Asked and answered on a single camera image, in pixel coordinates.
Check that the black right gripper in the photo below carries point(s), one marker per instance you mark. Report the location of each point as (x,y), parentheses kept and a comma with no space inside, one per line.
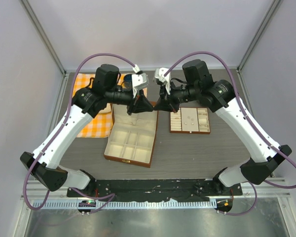
(166,101)

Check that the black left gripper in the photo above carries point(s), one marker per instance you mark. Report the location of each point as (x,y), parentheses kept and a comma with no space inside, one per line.
(138,103)

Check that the brown jewelry box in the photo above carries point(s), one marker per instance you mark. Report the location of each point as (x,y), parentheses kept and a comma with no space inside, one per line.
(132,137)

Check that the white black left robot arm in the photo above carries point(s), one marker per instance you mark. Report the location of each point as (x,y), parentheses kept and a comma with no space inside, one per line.
(44,162)

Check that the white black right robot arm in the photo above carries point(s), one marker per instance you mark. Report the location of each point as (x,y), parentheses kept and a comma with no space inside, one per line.
(220,98)

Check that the brown jewelry tray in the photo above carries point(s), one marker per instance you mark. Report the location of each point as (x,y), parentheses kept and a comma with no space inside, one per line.
(192,127)

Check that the small dark blue cup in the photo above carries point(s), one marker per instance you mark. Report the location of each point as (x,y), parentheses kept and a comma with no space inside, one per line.
(127,82)

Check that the beige floral ceramic plate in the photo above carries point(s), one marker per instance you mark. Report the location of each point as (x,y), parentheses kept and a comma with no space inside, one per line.
(106,110)

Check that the orange white checkered cloth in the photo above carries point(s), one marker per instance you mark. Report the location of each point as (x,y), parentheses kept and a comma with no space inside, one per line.
(96,123)

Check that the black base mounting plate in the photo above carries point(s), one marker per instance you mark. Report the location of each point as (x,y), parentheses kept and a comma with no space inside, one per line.
(158,190)

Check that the white slotted cable duct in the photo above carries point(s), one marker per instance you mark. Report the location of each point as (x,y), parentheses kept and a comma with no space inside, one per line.
(91,204)

